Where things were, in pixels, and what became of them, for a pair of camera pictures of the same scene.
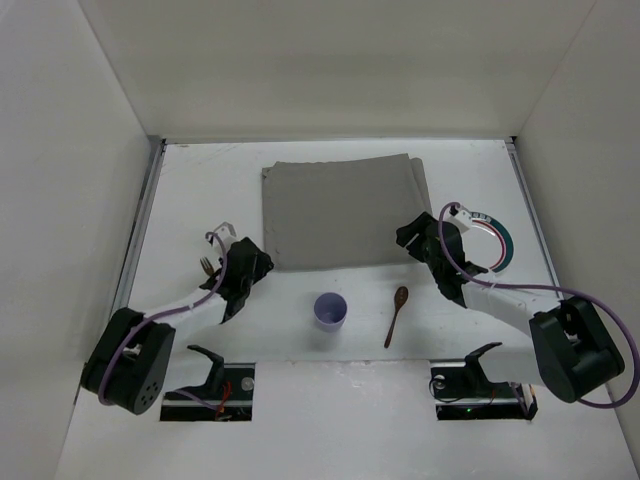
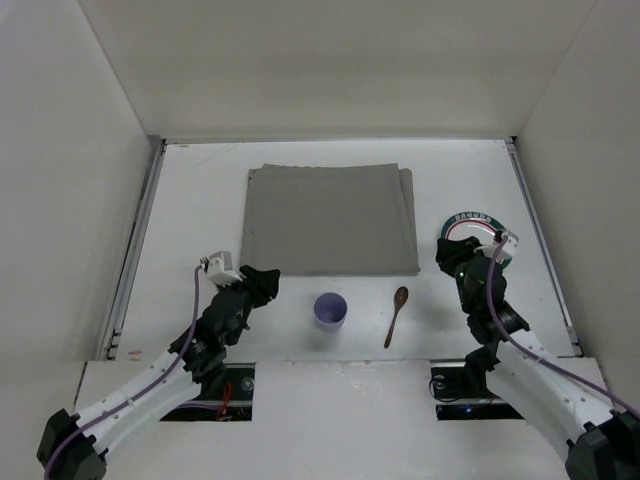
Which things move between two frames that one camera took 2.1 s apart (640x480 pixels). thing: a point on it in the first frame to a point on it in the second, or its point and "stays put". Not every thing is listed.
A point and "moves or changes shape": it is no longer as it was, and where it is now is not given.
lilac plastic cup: (330, 310) stays put
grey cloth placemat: (342, 213) moves or changes shape
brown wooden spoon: (400, 296) stays put
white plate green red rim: (488, 242) stays put
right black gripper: (417, 239) to (458, 259)
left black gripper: (251, 263) to (251, 288)
